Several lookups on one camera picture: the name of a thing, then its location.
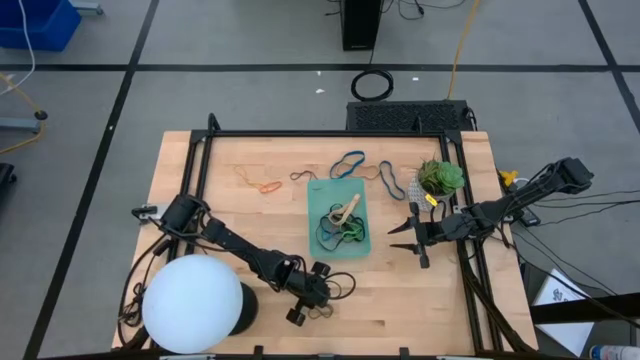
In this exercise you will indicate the grey metal bracket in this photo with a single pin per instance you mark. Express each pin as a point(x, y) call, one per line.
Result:
point(150, 210)

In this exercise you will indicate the white globe table lamp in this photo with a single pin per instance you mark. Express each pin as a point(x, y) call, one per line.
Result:
point(192, 300)

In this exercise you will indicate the black power brick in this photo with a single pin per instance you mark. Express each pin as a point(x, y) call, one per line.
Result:
point(530, 217)

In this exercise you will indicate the blue storage tote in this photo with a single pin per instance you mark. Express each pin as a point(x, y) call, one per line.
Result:
point(35, 22)

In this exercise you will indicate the black computer tower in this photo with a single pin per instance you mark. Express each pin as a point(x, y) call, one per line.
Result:
point(360, 25)

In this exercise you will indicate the teal translucent plastic bin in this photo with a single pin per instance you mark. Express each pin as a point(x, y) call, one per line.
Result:
point(325, 192)

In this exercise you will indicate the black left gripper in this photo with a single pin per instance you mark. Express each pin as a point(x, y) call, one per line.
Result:
point(310, 290)

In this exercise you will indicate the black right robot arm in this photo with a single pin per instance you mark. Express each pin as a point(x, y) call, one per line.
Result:
point(520, 200)

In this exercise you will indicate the thin dark rubber band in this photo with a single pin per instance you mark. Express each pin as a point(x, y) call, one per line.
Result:
point(325, 316)
point(291, 176)

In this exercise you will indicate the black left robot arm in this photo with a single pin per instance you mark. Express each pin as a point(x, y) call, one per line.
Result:
point(240, 247)

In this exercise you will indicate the yellow plastic clip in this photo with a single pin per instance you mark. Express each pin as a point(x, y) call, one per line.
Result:
point(509, 176)

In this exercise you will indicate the thin orange rubber band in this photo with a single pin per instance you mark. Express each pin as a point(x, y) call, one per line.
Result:
point(262, 188)

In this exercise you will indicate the succulent in white patterned pot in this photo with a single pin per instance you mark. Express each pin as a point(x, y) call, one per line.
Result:
point(440, 177)

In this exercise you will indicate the black floor object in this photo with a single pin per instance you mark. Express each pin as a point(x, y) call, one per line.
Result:
point(5, 180)

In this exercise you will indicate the black aluminium table frame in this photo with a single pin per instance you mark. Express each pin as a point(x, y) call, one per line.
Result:
point(320, 133)

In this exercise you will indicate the grey metal stand foot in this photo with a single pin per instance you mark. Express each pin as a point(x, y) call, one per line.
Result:
point(20, 125)

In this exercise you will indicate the black mesh computer case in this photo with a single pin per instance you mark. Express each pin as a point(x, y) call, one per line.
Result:
point(400, 116)

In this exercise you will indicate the white paper sheet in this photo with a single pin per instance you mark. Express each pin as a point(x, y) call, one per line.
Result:
point(562, 340)

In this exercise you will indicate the white spray can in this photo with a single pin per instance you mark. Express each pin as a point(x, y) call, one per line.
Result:
point(615, 353)

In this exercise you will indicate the black metal beam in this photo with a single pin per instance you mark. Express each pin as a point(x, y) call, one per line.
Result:
point(600, 305)

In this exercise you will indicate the black table clamp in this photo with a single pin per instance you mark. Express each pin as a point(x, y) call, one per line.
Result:
point(258, 351)
point(404, 352)

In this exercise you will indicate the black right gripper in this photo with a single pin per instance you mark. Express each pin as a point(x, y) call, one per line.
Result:
point(440, 230)

